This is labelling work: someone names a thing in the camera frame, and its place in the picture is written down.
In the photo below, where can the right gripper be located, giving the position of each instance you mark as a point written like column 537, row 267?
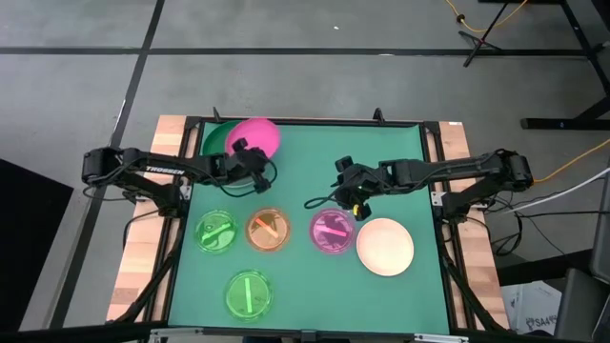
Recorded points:
column 357, row 183

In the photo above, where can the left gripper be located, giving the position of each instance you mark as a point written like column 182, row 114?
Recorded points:
column 243, row 167

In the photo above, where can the magenta opaque plastic plate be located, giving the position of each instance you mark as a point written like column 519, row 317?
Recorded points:
column 259, row 131

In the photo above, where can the dark green plastic plate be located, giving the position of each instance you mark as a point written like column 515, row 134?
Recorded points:
column 215, row 138

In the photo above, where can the pink transparent plastic plate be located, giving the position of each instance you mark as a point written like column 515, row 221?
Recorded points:
column 332, row 231

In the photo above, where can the orange transparent plastic plate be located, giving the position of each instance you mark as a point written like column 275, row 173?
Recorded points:
column 268, row 229

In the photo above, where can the beige plastic plate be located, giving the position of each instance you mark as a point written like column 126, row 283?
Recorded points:
column 385, row 247

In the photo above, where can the green transparent plastic plate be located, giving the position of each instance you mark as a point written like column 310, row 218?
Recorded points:
column 249, row 295
column 215, row 231

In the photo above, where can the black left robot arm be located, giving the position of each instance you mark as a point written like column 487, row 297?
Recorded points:
column 157, row 169

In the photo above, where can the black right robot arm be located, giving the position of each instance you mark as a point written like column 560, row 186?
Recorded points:
column 453, row 167

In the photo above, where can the black floor stand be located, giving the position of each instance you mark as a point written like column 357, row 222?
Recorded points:
column 481, row 43

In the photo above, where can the white cardboard box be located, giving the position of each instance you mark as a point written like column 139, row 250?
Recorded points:
column 534, row 309

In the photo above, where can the black table base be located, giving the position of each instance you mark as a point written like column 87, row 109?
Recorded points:
column 562, row 124

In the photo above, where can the grey chair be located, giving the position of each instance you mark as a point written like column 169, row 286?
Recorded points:
column 581, row 305

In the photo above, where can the black frame clamp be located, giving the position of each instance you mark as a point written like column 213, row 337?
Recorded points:
column 379, row 115
column 217, row 115

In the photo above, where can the black table frame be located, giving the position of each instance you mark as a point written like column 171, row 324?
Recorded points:
column 431, row 131

